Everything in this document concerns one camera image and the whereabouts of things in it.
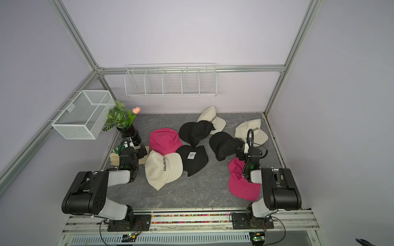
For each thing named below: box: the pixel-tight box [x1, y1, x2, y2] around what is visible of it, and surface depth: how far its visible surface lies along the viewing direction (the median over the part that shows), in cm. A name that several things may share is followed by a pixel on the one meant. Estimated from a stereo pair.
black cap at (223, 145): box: [209, 131, 246, 162], surface depth 100 cm
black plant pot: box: [116, 124, 142, 147], surface depth 98 cm
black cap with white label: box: [175, 145, 209, 177], surface depth 93 cm
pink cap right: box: [228, 157, 262, 201], surface depth 86 cm
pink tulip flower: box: [132, 106, 142, 115], surface depth 88 cm
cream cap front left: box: [144, 150, 184, 191], surface depth 88 cm
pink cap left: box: [149, 128, 184, 156], surface depth 101 cm
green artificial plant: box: [102, 99, 136, 132], surface depth 85 cm
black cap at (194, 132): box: [179, 119, 216, 147], surface depth 103 cm
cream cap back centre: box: [197, 105, 227, 135], surface depth 115 cm
